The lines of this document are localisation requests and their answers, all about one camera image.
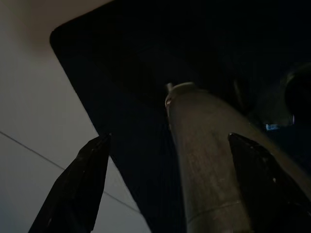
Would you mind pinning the large black floor mat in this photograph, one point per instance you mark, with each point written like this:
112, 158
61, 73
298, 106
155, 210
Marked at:
121, 72

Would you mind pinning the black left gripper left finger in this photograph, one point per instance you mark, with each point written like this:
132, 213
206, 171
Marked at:
77, 189

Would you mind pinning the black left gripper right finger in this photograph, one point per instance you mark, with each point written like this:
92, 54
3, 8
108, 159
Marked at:
272, 194

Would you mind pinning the wooden table with tapered legs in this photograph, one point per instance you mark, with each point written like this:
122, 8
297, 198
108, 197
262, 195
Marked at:
206, 157

